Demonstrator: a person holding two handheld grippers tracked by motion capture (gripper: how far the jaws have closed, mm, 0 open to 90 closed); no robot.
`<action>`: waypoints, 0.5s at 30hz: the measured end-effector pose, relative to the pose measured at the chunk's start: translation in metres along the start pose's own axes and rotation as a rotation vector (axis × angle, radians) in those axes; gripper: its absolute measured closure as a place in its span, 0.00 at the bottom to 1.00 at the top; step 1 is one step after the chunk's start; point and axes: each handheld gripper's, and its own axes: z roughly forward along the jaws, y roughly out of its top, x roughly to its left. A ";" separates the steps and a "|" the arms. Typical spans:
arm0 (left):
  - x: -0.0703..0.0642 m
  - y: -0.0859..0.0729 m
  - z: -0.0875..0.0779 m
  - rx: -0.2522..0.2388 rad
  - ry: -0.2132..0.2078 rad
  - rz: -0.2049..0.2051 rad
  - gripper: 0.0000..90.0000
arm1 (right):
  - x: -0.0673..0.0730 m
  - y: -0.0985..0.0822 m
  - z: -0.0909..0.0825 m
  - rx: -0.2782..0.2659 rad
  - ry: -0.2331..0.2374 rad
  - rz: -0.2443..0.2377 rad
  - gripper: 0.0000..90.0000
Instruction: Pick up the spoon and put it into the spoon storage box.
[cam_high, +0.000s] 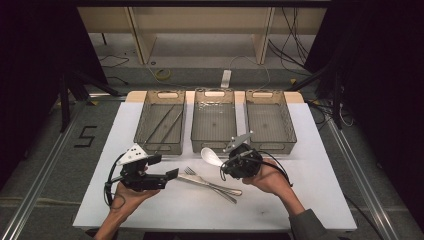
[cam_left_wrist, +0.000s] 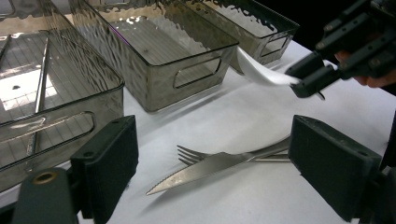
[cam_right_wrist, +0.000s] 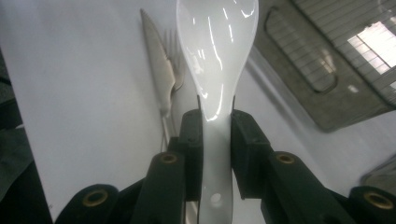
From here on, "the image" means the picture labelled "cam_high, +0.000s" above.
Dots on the white spoon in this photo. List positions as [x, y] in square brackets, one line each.
[210, 156]

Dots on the person's left hand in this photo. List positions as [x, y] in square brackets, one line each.
[130, 198]

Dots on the beige wooden shelf unit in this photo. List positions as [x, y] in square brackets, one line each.
[200, 20]

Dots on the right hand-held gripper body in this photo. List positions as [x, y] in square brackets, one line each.
[243, 163]

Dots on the metal fork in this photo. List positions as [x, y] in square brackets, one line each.
[190, 171]

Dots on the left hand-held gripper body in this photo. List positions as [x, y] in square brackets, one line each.
[140, 176]

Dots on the aluminium floor rail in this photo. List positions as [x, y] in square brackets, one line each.
[363, 186]
[36, 190]

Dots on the white power strip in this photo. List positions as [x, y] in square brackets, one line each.
[226, 79]

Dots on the person's right hand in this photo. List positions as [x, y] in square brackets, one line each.
[266, 181]

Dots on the black metal stand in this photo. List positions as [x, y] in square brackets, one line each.
[336, 100]
[65, 100]

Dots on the yellow tape roll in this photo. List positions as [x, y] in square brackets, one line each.
[163, 74]

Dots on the smoky clear plastic bin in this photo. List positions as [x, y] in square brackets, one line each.
[160, 123]
[270, 123]
[213, 123]

